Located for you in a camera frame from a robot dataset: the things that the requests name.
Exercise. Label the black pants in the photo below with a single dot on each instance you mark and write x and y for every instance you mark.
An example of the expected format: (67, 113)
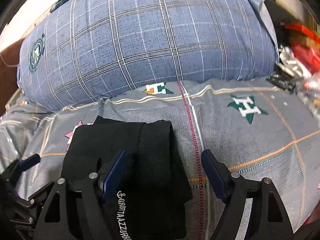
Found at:
(145, 186)

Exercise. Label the cluttered bedside items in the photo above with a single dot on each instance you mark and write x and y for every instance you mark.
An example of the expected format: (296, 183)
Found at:
(297, 71)

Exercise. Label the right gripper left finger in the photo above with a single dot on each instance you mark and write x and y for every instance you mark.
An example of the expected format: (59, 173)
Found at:
(75, 210)

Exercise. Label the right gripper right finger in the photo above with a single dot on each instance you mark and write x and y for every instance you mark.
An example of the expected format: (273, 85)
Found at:
(268, 218)

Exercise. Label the blue plaid pillow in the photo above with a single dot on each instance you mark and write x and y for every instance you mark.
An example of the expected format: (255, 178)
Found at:
(85, 50)

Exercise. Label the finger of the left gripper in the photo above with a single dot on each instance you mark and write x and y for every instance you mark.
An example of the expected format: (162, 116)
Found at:
(29, 162)

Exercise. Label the grey patterned bed sheet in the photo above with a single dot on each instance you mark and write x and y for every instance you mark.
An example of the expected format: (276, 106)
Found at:
(253, 127)

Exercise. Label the dark red headboard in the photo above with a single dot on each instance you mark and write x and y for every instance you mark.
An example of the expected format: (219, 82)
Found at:
(10, 57)

